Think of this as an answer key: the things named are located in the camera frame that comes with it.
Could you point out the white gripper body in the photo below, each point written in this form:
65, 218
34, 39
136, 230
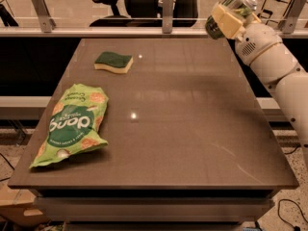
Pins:
257, 39

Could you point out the green soda can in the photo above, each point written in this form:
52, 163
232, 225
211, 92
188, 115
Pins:
244, 8

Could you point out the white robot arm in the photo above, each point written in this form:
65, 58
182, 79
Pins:
287, 82

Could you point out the wooden stool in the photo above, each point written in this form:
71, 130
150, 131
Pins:
273, 11

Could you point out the black office chair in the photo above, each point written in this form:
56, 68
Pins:
147, 13

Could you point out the green and yellow sponge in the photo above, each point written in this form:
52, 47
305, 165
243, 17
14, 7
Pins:
113, 62

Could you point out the green snack bag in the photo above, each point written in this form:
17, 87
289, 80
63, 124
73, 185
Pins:
74, 125

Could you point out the cardboard box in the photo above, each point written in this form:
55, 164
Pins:
17, 206

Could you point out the right metal bracket post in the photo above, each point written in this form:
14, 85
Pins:
290, 18

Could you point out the metal bracket post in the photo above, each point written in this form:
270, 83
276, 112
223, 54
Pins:
290, 18
167, 16
46, 22

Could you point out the middle metal bracket post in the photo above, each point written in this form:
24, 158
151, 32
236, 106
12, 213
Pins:
167, 16

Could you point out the left metal bracket post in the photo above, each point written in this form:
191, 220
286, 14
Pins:
46, 22

